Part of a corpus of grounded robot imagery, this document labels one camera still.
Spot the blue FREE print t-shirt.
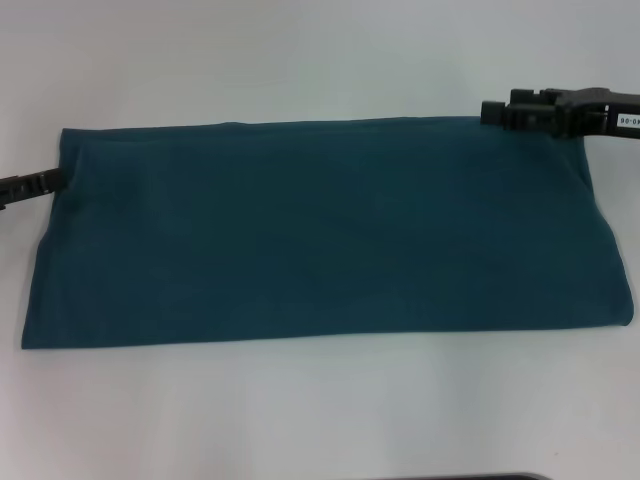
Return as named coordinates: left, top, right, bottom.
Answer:
left=19, top=115, right=637, bottom=351

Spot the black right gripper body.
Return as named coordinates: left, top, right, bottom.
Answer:
left=548, top=86, right=640, bottom=142

